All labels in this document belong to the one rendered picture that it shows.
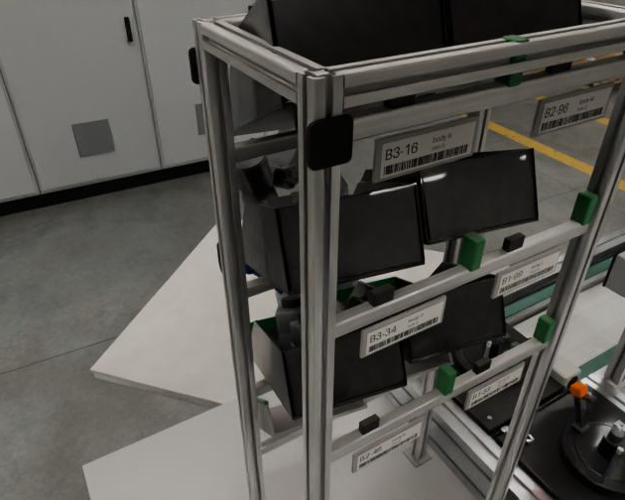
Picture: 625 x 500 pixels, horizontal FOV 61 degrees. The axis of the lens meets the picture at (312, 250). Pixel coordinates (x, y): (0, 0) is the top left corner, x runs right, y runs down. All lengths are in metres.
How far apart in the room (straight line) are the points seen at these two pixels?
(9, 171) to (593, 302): 3.31
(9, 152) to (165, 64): 1.09
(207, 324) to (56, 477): 1.09
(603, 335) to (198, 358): 0.92
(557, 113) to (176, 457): 0.89
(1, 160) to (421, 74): 3.53
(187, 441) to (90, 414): 1.31
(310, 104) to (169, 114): 3.53
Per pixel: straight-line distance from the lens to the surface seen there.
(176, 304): 1.42
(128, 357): 1.31
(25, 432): 2.45
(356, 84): 0.31
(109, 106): 3.72
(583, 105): 0.48
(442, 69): 0.36
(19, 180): 3.84
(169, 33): 3.70
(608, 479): 1.00
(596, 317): 1.41
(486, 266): 0.49
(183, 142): 3.91
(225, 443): 1.10
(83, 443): 2.32
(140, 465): 1.11
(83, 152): 3.79
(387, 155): 0.34
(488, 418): 1.03
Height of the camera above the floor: 1.74
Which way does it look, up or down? 34 degrees down
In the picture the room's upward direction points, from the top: straight up
